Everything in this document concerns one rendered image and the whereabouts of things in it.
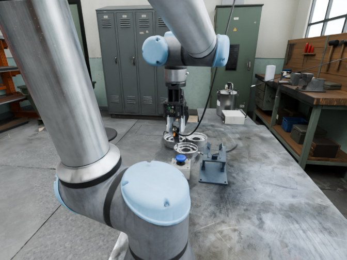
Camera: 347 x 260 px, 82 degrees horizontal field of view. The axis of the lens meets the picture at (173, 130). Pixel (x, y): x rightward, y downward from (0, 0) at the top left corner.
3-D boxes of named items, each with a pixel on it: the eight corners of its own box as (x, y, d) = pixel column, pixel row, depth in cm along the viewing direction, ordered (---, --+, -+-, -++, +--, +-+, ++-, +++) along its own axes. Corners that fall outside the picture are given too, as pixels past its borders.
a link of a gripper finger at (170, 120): (162, 141, 73) (164, 117, 70) (166, 134, 79) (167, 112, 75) (170, 142, 73) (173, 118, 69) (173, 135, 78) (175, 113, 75)
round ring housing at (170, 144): (185, 149, 93) (185, 141, 92) (162, 149, 94) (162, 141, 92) (184, 140, 103) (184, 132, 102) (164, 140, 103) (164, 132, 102)
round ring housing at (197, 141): (205, 140, 104) (205, 132, 102) (208, 148, 94) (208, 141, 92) (185, 139, 104) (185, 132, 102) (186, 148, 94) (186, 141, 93)
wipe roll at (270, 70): (262, 79, 278) (265, 64, 271) (271, 80, 277) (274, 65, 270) (265, 81, 268) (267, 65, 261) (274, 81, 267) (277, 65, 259)
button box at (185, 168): (172, 167, 78) (172, 157, 77) (190, 169, 78) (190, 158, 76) (169, 180, 71) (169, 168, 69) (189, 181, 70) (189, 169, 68)
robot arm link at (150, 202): (173, 275, 31) (174, 208, 26) (107, 244, 36) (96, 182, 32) (197, 221, 42) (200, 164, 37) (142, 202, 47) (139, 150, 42)
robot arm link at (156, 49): (177, 33, 47) (193, 36, 56) (138, 35, 51) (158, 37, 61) (177, 68, 50) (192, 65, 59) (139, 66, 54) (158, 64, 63)
